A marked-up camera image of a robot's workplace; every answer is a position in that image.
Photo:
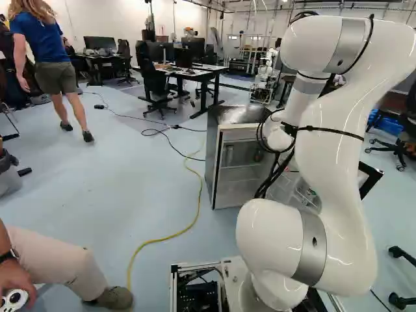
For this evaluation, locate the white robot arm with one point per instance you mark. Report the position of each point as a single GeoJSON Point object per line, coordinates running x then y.
{"type": "Point", "coordinates": [341, 162]}

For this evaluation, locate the silver mini fridge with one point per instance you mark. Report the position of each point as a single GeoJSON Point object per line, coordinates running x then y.
{"type": "Point", "coordinates": [214, 143]}

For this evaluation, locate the fridge door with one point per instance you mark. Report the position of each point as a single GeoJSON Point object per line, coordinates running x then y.
{"type": "Point", "coordinates": [370, 177]}

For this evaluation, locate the clear bottle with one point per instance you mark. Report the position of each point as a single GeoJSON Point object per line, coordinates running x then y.
{"type": "Point", "coordinates": [229, 156]}

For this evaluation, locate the black-legged white-top desk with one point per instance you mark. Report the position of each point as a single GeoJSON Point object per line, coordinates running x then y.
{"type": "Point", "coordinates": [208, 70]}

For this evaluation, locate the black office chair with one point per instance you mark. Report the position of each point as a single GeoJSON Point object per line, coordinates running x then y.
{"type": "Point", "coordinates": [151, 74]}
{"type": "Point", "coordinates": [401, 144]}

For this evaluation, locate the white robot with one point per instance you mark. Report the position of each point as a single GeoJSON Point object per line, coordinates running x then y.
{"type": "Point", "coordinates": [266, 70]}

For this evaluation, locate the person's legs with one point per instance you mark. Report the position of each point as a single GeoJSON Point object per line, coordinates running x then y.
{"type": "Point", "coordinates": [52, 260]}

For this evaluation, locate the person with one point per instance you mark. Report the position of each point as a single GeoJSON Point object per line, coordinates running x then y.
{"type": "Point", "coordinates": [42, 35]}

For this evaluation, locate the person's hand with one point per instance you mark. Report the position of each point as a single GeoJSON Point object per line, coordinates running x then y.
{"type": "Point", "coordinates": [13, 279]}

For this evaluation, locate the white game controller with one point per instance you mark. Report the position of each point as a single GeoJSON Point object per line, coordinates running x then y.
{"type": "Point", "coordinates": [14, 297]}

